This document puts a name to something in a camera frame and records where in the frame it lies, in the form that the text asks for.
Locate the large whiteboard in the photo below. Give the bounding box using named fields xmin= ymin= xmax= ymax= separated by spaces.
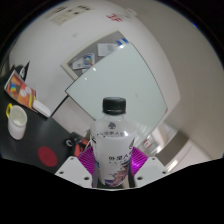
xmin=64 ymin=42 xmax=169 ymax=141

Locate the red and black tool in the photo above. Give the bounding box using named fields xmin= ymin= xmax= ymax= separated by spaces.
xmin=65 ymin=133 xmax=91 ymax=158

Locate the red floor number sign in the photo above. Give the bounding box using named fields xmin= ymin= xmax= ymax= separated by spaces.
xmin=106 ymin=13 xmax=124 ymax=23

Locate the clear black-capped drink bottle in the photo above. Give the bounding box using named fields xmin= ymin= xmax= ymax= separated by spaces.
xmin=89 ymin=96 xmax=138 ymax=188

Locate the flat round red coaster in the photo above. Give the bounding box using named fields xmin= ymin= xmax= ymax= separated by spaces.
xmin=37 ymin=145 xmax=58 ymax=168

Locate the large white wall poster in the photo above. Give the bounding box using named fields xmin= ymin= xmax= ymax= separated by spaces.
xmin=49 ymin=3 xmax=92 ymax=26

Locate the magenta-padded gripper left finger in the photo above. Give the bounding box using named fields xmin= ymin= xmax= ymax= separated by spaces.
xmin=54 ymin=144 xmax=98 ymax=188

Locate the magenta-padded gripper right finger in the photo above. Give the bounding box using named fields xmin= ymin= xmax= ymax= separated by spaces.
xmin=128 ymin=146 xmax=168 ymax=188

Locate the small blue card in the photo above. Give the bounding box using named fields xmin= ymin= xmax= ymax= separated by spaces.
xmin=116 ymin=38 xmax=129 ymax=46

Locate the black skull-print bag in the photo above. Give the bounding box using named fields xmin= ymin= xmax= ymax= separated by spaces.
xmin=18 ymin=61 xmax=31 ymax=81

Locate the small flat white box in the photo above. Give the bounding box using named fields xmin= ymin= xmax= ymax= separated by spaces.
xmin=32 ymin=99 xmax=52 ymax=118

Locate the colourful round-print flyer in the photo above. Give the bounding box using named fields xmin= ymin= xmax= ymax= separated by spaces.
xmin=72 ymin=53 xmax=95 ymax=70

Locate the grey pin board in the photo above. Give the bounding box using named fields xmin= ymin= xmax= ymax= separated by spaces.
xmin=60 ymin=30 xmax=129 ymax=81

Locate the white paper sheet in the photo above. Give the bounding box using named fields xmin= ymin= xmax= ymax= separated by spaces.
xmin=97 ymin=42 xmax=118 ymax=57

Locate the colourful orange book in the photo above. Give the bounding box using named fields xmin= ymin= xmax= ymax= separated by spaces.
xmin=3 ymin=69 xmax=38 ymax=109

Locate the white mug with yellow handle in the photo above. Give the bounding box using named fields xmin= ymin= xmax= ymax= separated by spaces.
xmin=5 ymin=103 xmax=28 ymax=141

